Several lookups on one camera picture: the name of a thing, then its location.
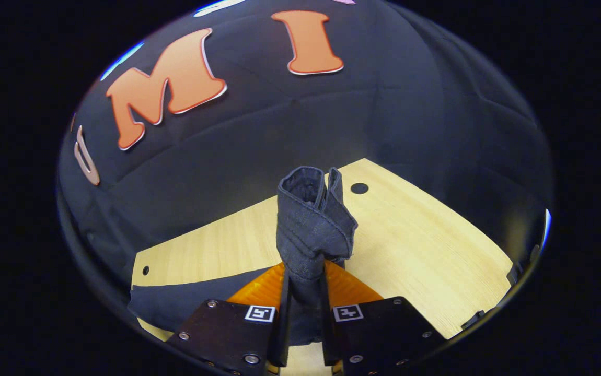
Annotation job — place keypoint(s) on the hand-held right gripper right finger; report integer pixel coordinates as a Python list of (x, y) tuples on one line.
[(379, 334)]

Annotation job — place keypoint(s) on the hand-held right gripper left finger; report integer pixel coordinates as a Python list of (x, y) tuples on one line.
[(227, 334)]

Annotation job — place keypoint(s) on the dark grey jeans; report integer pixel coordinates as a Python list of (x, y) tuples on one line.
[(311, 224)]

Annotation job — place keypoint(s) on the black backdrop cloth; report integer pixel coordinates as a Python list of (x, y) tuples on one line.
[(279, 130)]

